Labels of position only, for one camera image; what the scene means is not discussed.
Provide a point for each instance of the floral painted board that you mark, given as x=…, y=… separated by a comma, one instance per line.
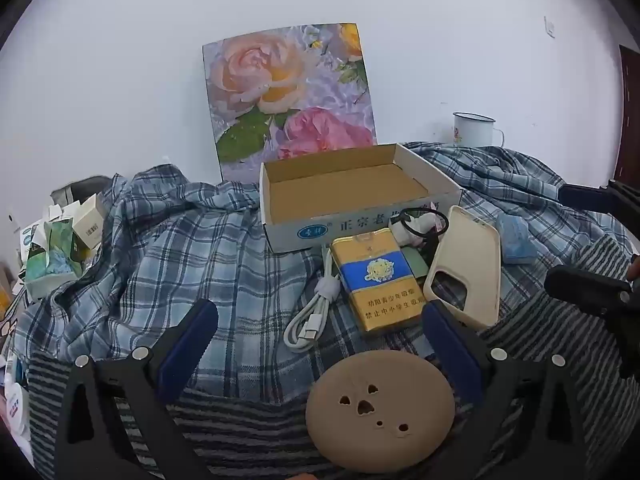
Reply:
x=280, y=90

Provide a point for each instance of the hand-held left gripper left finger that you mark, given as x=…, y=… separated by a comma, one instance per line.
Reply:
x=192, y=345

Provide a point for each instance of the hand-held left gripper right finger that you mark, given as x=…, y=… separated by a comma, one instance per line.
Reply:
x=450, y=345

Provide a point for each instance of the green card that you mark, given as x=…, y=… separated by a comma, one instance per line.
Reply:
x=415, y=261

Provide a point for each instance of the pile of small cartons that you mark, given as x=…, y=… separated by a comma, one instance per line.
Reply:
x=55, y=255

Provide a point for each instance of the light blue packet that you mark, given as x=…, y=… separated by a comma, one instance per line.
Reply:
x=517, y=240

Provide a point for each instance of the blue plaid shirt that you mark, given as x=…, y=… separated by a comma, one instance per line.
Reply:
x=200, y=240

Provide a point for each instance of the brown wooden door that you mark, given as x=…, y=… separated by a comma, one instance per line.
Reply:
x=629, y=110

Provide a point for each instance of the cardboard box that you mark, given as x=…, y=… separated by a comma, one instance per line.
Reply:
x=345, y=195

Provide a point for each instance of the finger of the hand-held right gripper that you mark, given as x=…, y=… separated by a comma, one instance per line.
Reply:
x=585, y=287
x=580, y=195

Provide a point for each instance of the yellow and blue cigarette pack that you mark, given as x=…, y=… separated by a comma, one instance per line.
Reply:
x=380, y=280

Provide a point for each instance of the white enamel mug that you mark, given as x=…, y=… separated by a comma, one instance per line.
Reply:
x=472, y=132

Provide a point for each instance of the round tan pad with holes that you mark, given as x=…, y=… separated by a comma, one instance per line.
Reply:
x=400, y=390

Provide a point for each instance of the black bin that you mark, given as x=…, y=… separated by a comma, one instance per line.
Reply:
x=85, y=185

